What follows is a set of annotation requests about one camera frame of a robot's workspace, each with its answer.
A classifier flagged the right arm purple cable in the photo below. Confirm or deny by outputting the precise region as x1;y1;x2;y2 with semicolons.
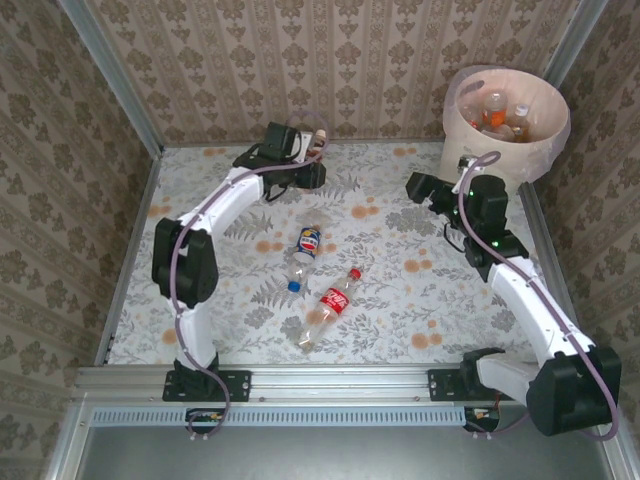
457;151;621;441

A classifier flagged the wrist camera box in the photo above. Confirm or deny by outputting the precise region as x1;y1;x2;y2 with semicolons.
452;155;475;195
293;129;315;165

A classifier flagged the aluminium frame post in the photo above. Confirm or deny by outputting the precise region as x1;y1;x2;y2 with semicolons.
542;0;611;76
56;0;165;157

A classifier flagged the floral table cover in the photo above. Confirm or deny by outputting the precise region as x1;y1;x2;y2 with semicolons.
107;142;571;366

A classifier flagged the grey metal panel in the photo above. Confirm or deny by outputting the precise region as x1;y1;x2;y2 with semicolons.
42;394;640;480

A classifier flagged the Pepsi bottle blue cap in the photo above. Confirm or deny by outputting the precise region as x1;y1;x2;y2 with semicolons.
286;209;326;294

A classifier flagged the orange label beige cap bottle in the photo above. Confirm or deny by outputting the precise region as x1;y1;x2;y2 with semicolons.
480;91;511;129

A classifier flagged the white plastic bucket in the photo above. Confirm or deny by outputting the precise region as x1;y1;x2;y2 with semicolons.
442;63;572;184

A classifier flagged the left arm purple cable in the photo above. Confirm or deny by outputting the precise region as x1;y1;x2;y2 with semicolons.
169;110;331;444

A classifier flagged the aluminium side rail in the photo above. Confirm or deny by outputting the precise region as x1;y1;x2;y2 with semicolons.
519;184;591;364
94;149;164;366

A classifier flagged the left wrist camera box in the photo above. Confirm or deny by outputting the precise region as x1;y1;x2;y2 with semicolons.
293;129;315;165

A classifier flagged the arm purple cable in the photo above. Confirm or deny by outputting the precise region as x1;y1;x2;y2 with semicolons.
457;151;621;441
169;110;331;444

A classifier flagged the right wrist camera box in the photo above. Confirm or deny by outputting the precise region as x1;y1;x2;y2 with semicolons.
452;155;475;195

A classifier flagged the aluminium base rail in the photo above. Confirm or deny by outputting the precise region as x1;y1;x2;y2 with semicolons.
74;363;614;404

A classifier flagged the slotted white cable duct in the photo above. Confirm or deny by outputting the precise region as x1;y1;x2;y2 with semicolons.
91;405;469;428

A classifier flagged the red label cola bottle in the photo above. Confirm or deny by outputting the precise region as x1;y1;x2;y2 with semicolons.
297;268;365;351

